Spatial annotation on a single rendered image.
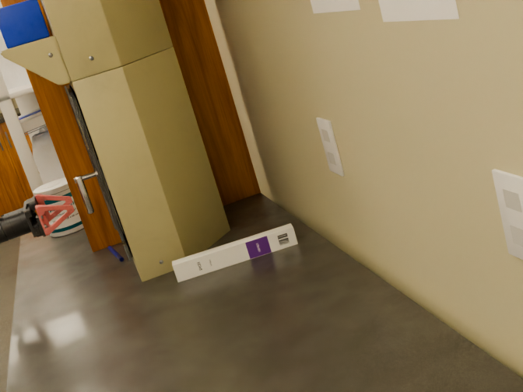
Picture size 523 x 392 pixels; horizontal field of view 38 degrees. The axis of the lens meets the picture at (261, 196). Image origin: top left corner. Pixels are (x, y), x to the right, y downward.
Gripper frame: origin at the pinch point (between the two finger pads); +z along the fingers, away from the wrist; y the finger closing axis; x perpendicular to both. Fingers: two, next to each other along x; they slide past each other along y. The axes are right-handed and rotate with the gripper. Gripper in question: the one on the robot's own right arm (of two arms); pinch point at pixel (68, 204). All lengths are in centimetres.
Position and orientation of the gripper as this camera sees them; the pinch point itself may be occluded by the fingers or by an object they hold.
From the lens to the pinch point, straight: 175.7
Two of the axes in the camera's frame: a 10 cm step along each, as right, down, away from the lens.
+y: -2.7, -2.0, 9.4
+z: 9.2, -3.5, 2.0
